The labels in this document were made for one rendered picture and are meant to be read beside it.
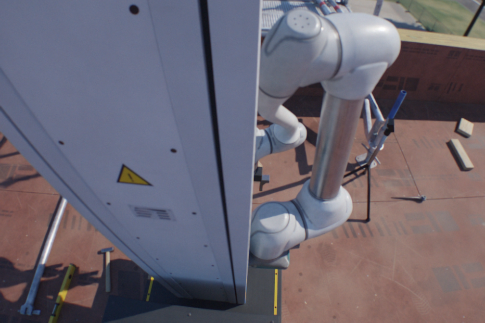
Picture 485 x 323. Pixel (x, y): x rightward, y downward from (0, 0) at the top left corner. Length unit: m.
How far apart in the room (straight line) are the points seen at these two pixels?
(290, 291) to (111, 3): 1.74
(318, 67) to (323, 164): 0.34
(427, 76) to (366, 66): 2.61
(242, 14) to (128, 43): 0.10
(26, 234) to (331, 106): 2.29
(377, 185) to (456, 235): 0.72
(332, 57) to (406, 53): 2.37
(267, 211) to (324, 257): 1.10
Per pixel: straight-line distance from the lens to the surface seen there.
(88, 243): 2.15
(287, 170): 2.17
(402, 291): 2.06
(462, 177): 2.85
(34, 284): 2.20
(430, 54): 3.01
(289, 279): 1.83
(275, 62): 0.50
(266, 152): 1.02
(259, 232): 0.86
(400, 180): 2.45
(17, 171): 2.94
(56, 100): 0.33
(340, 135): 0.70
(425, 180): 2.58
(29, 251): 2.39
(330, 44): 0.52
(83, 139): 0.36
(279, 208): 0.86
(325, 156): 0.75
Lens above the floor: 1.77
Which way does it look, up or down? 50 degrees down
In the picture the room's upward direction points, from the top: straight up
